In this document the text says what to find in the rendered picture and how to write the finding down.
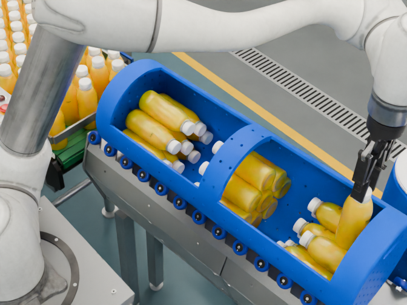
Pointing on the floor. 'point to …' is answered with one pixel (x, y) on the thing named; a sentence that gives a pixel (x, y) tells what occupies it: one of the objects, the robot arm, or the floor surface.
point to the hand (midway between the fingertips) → (365, 183)
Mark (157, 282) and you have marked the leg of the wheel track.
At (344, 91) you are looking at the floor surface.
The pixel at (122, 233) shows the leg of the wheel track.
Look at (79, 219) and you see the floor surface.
